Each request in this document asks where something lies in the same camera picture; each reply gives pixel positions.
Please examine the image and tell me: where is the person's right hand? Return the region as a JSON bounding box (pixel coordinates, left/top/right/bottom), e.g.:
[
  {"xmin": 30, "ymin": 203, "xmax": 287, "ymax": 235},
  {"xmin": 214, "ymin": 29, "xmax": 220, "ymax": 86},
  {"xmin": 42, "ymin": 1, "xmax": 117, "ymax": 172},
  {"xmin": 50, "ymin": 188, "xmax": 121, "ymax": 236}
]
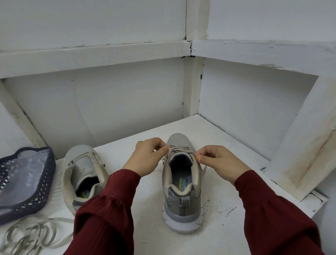
[{"xmin": 195, "ymin": 145, "xmax": 252, "ymax": 185}]

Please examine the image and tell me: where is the person's left hand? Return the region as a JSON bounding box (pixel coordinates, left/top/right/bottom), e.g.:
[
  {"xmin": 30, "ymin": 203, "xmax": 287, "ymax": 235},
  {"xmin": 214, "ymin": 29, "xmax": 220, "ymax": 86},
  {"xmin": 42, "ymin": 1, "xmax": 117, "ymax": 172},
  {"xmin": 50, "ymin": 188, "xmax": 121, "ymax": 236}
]
[{"xmin": 122, "ymin": 138, "xmax": 170, "ymax": 178}]

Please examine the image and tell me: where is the grey shoelace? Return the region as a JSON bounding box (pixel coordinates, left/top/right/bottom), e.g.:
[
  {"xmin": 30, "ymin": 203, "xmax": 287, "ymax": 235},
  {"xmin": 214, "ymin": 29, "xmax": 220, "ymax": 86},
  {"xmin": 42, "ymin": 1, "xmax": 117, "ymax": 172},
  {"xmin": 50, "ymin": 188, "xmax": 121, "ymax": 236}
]
[
  {"xmin": 164, "ymin": 145, "xmax": 208, "ymax": 175},
  {"xmin": 0, "ymin": 214, "xmax": 74, "ymax": 255}
]

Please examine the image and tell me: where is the grey mesh shoe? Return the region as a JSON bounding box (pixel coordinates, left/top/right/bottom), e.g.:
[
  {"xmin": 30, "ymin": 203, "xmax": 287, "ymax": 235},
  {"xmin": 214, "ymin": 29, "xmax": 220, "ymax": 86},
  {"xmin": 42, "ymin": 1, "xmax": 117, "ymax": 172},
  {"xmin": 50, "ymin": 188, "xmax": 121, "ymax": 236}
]
[
  {"xmin": 161, "ymin": 133, "xmax": 207, "ymax": 234},
  {"xmin": 61, "ymin": 144, "xmax": 109, "ymax": 216}
]

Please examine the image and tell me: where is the clear plastic bag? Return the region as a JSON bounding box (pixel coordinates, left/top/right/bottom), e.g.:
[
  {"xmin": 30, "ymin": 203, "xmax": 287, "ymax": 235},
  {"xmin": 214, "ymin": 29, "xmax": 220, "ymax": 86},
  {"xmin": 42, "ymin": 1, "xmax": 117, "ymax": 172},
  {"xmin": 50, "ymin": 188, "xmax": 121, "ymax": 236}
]
[{"xmin": 0, "ymin": 151, "xmax": 50, "ymax": 208}]

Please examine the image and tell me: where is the person's right forearm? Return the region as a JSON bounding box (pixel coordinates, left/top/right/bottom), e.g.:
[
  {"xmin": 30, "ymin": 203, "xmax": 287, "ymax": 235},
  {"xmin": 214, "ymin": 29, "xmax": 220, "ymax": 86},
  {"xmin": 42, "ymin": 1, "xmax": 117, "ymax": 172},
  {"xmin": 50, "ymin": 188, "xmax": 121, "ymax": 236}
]
[{"xmin": 234, "ymin": 170, "xmax": 325, "ymax": 255}]

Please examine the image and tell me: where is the person's left forearm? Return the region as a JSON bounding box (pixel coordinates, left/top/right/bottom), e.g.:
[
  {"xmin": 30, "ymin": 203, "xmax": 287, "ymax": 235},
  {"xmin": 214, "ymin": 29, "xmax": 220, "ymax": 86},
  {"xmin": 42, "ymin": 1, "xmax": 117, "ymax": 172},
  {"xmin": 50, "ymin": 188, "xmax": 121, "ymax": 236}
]
[{"xmin": 64, "ymin": 168, "xmax": 141, "ymax": 255}]

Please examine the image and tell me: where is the dark plastic lattice basket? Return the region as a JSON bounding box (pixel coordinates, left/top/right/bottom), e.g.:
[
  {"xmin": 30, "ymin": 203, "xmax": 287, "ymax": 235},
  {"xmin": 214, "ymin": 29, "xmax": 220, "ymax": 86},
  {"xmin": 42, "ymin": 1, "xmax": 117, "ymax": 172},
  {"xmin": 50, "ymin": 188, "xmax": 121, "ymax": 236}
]
[{"xmin": 0, "ymin": 146, "xmax": 57, "ymax": 226}]

